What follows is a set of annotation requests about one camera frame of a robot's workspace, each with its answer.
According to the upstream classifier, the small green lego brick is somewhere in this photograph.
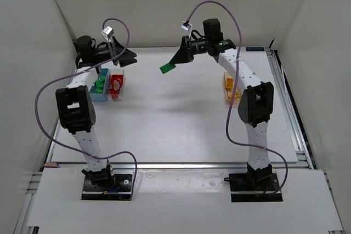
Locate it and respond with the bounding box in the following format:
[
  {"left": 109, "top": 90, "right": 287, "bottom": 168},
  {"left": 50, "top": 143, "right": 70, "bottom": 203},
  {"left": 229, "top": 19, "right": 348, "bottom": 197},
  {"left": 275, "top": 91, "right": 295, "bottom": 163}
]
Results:
[{"left": 94, "top": 75, "right": 106, "bottom": 94}]

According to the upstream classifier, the clear transparent container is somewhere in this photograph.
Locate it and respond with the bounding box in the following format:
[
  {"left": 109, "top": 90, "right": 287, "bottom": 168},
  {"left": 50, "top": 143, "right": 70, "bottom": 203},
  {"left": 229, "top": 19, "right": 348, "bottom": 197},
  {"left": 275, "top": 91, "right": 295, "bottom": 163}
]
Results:
[{"left": 106, "top": 69, "right": 126, "bottom": 101}]

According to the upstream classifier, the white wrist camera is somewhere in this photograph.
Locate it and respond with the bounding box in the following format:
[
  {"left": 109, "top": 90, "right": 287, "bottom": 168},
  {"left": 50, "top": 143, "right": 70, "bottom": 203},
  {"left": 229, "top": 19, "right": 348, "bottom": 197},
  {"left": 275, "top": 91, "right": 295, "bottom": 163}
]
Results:
[
  {"left": 181, "top": 21, "right": 193, "bottom": 37},
  {"left": 101, "top": 26, "right": 114, "bottom": 42}
]

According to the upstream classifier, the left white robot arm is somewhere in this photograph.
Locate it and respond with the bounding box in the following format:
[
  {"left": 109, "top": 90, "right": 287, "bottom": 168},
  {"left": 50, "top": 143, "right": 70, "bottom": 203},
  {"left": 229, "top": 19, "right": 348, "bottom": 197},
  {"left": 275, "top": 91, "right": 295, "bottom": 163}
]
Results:
[{"left": 55, "top": 36, "right": 137, "bottom": 192}]

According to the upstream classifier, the blue container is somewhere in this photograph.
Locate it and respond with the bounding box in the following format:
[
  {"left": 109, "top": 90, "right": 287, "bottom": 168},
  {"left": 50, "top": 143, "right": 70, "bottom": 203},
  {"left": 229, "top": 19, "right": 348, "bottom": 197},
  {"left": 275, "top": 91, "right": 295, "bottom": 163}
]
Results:
[{"left": 89, "top": 68, "right": 109, "bottom": 102}]

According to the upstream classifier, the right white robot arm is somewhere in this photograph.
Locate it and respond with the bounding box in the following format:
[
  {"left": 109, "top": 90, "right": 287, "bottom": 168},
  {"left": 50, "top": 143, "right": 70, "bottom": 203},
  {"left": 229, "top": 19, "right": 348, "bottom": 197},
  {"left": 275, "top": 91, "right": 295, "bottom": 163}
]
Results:
[{"left": 168, "top": 19, "right": 274, "bottom": 187}]

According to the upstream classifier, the aluminium table frame rail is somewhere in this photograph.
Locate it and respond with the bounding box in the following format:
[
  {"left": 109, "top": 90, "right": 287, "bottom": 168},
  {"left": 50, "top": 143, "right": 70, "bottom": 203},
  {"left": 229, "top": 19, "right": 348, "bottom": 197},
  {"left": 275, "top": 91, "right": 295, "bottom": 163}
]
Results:
[{"left": 266, "top": 48, "right": 316, "bottom": 169}]

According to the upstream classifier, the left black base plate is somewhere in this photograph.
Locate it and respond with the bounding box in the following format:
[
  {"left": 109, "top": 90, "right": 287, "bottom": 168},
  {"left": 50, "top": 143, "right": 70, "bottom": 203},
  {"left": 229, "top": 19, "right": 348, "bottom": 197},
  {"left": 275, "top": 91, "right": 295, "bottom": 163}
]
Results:
[{"left": 81, "top": 170, "right": 134, "bottom": 201}]

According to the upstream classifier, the red round flower lego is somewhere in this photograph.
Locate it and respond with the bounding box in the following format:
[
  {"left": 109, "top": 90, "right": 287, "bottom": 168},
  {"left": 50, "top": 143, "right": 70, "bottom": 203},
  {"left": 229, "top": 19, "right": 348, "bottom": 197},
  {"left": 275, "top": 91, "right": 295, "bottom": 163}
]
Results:
[{"left": 109, "top": 78, "right": 123, "bottom": 95}]

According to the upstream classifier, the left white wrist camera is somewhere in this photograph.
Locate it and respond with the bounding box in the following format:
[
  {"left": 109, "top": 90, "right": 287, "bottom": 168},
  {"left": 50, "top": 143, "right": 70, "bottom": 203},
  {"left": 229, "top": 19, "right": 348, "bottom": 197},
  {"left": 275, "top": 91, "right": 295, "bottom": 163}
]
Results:
[{"left": 101, "top": 26, "right": 114, "bottom": 42}]

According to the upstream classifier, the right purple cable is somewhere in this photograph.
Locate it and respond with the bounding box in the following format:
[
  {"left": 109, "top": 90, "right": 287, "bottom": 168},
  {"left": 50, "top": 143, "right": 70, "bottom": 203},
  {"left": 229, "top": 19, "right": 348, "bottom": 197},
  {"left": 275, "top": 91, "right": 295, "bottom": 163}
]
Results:
[{"left": 186, "top": 0, "right": 288, "bottom": 196}]

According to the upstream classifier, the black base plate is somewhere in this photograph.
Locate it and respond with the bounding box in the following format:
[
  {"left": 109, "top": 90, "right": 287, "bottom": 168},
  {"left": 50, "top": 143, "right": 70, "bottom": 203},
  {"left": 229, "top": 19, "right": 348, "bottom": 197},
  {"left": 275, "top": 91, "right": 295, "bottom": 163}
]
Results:
[
  {"left": 81, "top": 170, "right": 134, "bottom": 201},
  {"left": 223, "top": 172, "right": 283, "bottom": 203}
]

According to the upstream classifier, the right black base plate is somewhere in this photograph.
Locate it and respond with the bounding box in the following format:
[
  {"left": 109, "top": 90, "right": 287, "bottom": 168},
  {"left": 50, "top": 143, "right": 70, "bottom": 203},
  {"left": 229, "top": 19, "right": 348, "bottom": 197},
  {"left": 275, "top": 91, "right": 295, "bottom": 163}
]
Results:
[{"left": 223, "top": 172, "right": 283, "bottom": 203}]

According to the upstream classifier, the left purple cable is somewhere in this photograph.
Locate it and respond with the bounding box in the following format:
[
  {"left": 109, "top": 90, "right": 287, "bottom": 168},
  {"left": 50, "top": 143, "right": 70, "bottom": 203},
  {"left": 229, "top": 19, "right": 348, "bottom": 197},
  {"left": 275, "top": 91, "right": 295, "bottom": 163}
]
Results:
[{"left": 34, "top": 18, "right": 137, "bottom": 201}]

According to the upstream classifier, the yellow rounded lego brick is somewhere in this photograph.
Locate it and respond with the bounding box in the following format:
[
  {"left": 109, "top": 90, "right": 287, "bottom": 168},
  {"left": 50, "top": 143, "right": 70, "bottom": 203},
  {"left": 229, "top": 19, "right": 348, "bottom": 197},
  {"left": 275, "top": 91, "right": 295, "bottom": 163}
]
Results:
[{"left": 224, "top": 78, "right": 234, "bottom": 89}]

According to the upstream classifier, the amber transparent container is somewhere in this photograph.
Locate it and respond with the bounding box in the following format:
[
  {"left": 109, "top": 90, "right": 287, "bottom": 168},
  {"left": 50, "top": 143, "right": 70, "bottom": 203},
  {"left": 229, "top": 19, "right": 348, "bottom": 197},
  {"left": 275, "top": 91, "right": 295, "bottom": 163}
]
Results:
[{"left": 222, "top": 72, "right": 242, "bottom": 107}]

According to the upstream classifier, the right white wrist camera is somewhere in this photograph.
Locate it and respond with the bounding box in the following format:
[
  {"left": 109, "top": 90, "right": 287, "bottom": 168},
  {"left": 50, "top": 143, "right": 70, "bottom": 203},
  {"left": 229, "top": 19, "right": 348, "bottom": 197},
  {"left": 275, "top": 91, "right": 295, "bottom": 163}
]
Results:
[{"left": 181, "top": 21, "right": 193, "bottom": 37}]

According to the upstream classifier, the purple cable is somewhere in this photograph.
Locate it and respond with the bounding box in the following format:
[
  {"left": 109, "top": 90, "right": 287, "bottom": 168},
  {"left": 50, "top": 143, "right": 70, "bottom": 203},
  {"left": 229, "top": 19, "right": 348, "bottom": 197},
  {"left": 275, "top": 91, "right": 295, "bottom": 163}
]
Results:
[
  {"left": 186, "top": 0, "right": 288, "bottom": 196},
  {"left": 34, "top": 18, "right": 137, "bottom": 201}
]

